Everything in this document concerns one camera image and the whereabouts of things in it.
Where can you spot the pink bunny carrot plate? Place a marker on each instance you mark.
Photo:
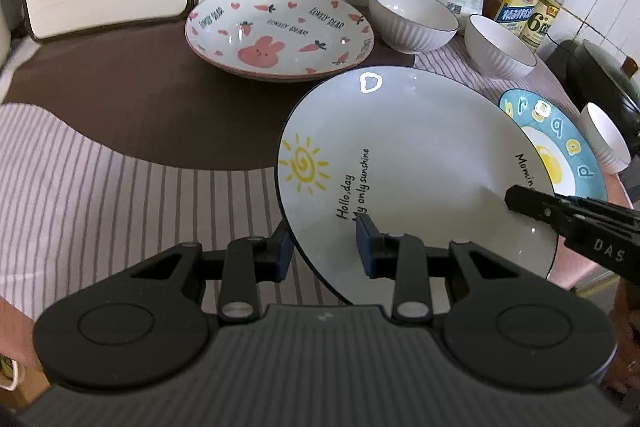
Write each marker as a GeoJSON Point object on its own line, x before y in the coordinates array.
{"type": "Point", "coordinates": [279, 40]}

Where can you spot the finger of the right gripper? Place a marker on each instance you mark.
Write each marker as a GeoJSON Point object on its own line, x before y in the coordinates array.
{"type": "Point", "coordinates": [550, 208]}

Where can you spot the white vinegar bottle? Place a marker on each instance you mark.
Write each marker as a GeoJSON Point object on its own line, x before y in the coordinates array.
{"type": "Point", "coordinates": [539, 23]}

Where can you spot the black wok with lid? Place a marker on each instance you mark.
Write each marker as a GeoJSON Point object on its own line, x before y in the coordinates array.
{"type": "Point", "coordinates": [588, 73]}

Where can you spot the blue egg letter plate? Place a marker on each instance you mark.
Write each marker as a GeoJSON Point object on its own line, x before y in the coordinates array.
{"type": "Point", "coordinates": [568, 158]}

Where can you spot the striped pink cloth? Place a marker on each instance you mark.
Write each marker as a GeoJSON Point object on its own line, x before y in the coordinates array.
{"type": "Point", "coordinates": [73, 211]}

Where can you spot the large white ribbed bowl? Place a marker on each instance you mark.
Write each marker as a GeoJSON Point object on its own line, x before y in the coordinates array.
{"type": "Point", "coordinates": [605, 140]}

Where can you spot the brown table mat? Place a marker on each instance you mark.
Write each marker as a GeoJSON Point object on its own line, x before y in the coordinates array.
{"type": "Point", "coordinates": [143, 93]}

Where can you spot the white sun print plate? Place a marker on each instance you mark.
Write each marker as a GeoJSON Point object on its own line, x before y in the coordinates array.
{"type": "Point", "coordinates": [420, 154]}

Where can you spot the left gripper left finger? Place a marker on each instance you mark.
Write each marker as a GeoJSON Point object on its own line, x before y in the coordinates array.
{"type": "Point", "coordinates": [248, 262]}

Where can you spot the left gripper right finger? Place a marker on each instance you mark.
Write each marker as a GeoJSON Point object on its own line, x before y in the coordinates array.
{"type": "Point", "coordinates": [401, 259]}

